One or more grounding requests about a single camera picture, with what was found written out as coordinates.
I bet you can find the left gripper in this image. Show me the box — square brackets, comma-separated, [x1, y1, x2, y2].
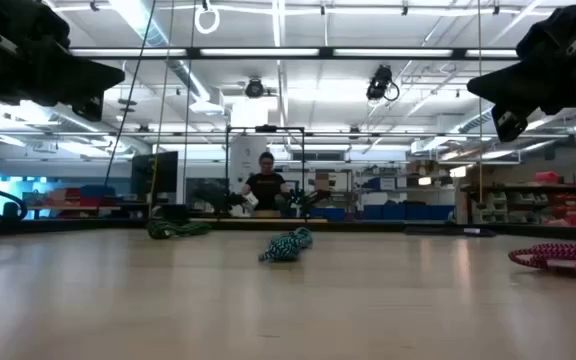
[0, 0, 126, 108]

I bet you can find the dark cable with pale plug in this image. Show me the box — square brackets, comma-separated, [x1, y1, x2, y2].
[404, 225, 498, 238]

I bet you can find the pink braided cable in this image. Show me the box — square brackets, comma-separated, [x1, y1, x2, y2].
[507, 242, 576, 280]

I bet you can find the black monitor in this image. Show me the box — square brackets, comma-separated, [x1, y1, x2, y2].
[130, 150, 180, 197]

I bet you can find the table with red blue bins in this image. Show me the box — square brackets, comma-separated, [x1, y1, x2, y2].
[21, 184, 122, 211]

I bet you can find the shelf rack with red bins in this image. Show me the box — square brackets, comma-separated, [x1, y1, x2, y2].
[460, 169, 576, 227]

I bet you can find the grey shelving unit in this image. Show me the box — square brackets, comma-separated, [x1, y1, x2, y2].
[352, 159, 462, 206]

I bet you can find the blue storage bins row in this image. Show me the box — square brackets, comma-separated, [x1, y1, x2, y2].
[362, 203, 457, 222]

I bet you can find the white column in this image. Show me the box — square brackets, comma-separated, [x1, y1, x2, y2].
[228, 135, 269, 217]

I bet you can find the person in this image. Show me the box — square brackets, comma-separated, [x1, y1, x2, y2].
[239, 151, 293, 212]

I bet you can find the blue storage bin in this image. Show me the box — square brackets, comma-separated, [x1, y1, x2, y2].
[310, 207, 347, 223]

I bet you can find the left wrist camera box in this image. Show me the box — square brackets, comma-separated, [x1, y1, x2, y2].
[71, 96, 105, 123]

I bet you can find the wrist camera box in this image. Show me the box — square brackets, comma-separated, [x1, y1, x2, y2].
[71, 96, 105, 123]
[490, 103, 531, 143]

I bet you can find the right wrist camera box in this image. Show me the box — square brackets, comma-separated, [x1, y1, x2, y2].
[490, 103, 531, 143]

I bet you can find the black hanging cable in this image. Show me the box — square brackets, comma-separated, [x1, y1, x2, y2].
[103, 0, 158, 187]

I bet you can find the silver ventilation duct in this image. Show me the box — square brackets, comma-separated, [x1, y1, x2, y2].
[110, 0, 227, 116]

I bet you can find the thin hanging cable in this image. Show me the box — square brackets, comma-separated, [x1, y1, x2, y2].
[181, 0, 198, 206]

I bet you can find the white looped cable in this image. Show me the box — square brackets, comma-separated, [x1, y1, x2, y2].
[193, 0, 221, 36]

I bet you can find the black camera with looped cable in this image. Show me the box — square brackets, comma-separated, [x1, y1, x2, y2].
[365, 63, 401, 104]

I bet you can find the round black overhead camera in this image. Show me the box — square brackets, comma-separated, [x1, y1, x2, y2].
[244, 76, 266, 100]

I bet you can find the dark green braided cable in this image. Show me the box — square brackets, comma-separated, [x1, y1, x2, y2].
[146, 219, 214, 241]

